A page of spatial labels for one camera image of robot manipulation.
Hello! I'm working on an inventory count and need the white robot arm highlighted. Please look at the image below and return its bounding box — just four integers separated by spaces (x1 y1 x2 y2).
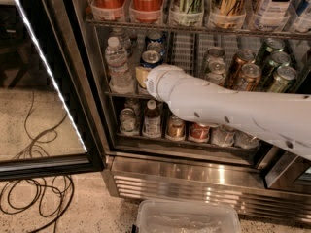
142 64 311 160

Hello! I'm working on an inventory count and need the gold can bottom shelf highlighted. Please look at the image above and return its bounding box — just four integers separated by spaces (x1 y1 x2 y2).
166 115 186 141

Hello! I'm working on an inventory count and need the open glass fridge door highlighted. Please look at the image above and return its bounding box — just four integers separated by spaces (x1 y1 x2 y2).
0 0 104 181

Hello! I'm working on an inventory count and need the middle green can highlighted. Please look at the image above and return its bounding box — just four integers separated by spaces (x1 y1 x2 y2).
259 51 291 88

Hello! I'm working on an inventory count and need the blue pepsi can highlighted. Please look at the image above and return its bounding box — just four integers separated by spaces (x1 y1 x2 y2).
140 50 162 68
145 30 164 44
147 42 165 56

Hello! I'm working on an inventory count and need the brown tea bottle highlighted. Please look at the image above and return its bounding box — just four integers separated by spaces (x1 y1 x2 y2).
143 100 161 138

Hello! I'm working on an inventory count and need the clear plastic bin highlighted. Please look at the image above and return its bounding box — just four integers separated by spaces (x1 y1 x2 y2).
132 200 242 233

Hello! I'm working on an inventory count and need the red can bottom shelf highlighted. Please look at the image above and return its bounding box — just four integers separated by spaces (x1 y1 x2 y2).
189 122 210 143

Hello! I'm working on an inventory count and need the stainless steel fridge body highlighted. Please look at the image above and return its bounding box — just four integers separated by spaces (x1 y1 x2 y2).
38 0 311 225

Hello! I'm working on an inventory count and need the right fridge door frame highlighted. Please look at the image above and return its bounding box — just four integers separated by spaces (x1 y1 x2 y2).
254 143 311 194

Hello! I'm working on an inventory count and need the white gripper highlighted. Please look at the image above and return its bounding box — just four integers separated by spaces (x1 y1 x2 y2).
135 64 190 102

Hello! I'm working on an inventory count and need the rear copper can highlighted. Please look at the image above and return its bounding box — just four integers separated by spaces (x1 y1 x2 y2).
227 49 256 84

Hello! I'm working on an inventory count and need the rear silver can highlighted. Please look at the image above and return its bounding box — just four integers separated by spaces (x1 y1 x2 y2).
203 47 225 64

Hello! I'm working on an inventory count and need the blue white can top right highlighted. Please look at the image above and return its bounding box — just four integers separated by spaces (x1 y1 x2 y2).
289 0 311 33

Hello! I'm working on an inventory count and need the rear water bottle middle shelf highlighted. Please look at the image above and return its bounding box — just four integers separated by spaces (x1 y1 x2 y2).
111 28 132 56

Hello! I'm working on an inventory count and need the front copper can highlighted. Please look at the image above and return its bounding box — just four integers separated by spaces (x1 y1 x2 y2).
233 63 261 91

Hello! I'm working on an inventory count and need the water bottle shelf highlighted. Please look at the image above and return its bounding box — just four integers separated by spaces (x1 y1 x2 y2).
111 28 132 56
211 125 236 147
234 131 259 150
105 37 135 94

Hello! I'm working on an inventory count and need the black cable on floor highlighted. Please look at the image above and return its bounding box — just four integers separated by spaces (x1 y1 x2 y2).
0 90 76 233

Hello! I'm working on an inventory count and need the left water bottle bottom shelf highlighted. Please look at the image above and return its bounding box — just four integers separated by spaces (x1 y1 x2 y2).
211 125 236 147

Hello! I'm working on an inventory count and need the front water bottle middle shelf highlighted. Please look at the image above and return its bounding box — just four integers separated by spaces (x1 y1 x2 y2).
105 37 135 94

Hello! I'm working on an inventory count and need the rear green can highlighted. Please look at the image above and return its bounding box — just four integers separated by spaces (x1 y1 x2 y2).
255 38 285 66

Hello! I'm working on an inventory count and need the copper can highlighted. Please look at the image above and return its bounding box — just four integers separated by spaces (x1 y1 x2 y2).
227 49 256 84
233 63 261 91

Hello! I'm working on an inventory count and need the front white green can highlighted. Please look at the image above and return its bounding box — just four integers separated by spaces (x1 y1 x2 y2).
204 61 226 86

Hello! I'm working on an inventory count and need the white blue tall can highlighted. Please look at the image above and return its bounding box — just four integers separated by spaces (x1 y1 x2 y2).
252 0 300 19

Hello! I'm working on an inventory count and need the silver can bottom shelf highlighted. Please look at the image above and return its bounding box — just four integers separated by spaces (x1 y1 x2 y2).
119 108 138 135

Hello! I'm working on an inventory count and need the right water bottle bottom shelf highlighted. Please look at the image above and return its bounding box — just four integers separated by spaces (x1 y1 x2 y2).
234 131 259 150

